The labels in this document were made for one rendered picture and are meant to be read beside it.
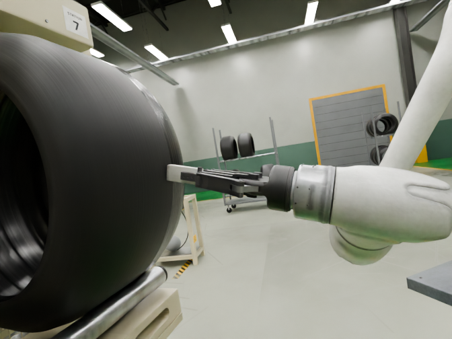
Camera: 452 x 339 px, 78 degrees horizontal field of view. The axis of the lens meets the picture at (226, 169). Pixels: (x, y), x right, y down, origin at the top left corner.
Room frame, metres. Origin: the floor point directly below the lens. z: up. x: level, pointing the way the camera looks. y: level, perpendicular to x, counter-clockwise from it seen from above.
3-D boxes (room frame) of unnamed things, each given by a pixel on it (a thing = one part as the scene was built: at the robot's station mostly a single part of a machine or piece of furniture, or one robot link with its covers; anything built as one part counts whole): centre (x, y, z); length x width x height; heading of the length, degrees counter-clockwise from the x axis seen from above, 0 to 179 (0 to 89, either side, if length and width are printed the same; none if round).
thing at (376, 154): (7.35, -4.24, 0.96); 1.30 x 0.62 x 1.93; 162
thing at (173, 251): (3.45, 0.76, 0.40); 0.60 x 0.35 x 0.80; 78
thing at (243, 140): (6.28, -0.54, 0.96); 1.30 x 0.62 x 1.92; 76
